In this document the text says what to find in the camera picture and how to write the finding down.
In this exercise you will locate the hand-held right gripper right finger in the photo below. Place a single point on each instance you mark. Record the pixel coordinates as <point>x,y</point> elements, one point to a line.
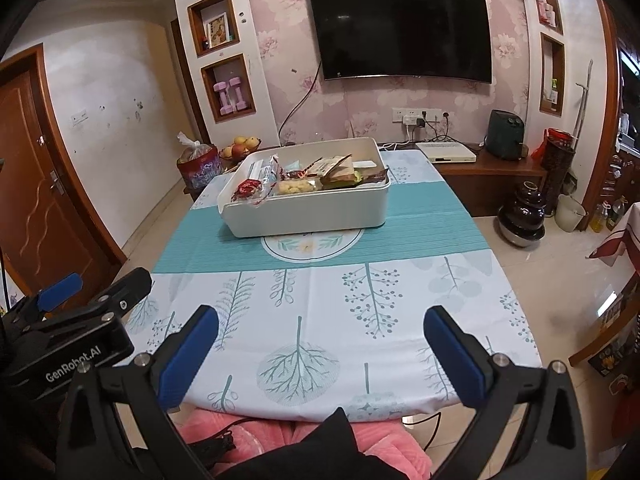
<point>457,360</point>

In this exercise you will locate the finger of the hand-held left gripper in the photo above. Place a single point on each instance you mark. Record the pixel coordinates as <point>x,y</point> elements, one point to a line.
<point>125,290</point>
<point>60,291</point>

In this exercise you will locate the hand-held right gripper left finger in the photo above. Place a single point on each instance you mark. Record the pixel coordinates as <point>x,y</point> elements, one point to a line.
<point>192,355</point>

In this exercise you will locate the red snowflake candy packet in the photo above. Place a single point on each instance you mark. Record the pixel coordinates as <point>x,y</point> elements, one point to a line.
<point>249,191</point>

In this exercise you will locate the blue red biscuit packet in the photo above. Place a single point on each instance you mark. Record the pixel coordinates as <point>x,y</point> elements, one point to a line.
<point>260,172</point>

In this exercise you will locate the white plastic storage bin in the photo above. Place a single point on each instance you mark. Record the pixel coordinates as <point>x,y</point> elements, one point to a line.
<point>310,215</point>

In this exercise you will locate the clear printed snack packet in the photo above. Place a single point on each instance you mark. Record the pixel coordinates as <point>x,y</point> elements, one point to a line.
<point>297,187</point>

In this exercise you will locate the brown wooden door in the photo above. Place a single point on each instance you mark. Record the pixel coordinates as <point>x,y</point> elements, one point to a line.
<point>40,210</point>

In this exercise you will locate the pink fleece clothing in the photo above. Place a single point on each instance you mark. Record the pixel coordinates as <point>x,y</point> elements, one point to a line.
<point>390,442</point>

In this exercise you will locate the plastic bag of fruit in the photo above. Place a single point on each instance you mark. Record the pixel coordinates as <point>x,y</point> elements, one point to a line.
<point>199,167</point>

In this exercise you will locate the tree print tablecloth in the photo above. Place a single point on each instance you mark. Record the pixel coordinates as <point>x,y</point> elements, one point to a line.
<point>325,285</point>

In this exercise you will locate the printed cardboard box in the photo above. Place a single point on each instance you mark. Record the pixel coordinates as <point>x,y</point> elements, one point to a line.
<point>607,362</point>

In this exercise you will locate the brown ceramic jar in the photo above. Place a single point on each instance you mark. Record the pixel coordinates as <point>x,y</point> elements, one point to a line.
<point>522,215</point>

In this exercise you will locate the black cloth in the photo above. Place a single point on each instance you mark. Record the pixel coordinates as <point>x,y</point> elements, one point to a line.
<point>325,450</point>

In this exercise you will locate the bowl of fruit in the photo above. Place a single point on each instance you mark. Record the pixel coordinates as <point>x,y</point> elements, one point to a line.
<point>240,149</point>

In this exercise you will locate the white plastic bucket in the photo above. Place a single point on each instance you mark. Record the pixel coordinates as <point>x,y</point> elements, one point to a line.
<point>570,215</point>

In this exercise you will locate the wooden television cabinet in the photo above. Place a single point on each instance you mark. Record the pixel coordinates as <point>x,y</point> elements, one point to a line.
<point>500,180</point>

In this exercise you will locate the red white tablecloth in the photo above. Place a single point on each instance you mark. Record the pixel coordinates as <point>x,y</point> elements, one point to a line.
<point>615,240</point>

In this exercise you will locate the yellow oil bottle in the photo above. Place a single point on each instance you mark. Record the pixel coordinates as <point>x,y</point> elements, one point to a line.
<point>598,219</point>

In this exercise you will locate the white set-top box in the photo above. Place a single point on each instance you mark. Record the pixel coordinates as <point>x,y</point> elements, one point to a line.
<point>445,152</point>

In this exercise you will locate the pink dumbbell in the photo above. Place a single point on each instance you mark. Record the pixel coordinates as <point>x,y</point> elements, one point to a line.
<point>223,97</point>
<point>237,94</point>

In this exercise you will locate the dark green air fryer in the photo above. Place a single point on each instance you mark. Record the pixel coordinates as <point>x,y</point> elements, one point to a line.
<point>505,135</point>

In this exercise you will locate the metal pole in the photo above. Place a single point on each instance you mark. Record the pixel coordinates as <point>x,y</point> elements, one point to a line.
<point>582,105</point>

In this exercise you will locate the black curved television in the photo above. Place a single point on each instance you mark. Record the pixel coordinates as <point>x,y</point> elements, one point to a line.
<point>400,30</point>

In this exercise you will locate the white light switch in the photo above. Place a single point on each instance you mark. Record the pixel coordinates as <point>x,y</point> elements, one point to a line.
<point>80,117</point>

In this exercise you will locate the white wall outlet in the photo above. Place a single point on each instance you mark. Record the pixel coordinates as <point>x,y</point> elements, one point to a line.
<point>400,114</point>

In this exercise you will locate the white photo frame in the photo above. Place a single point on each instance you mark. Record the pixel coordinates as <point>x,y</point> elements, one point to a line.
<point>218,31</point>

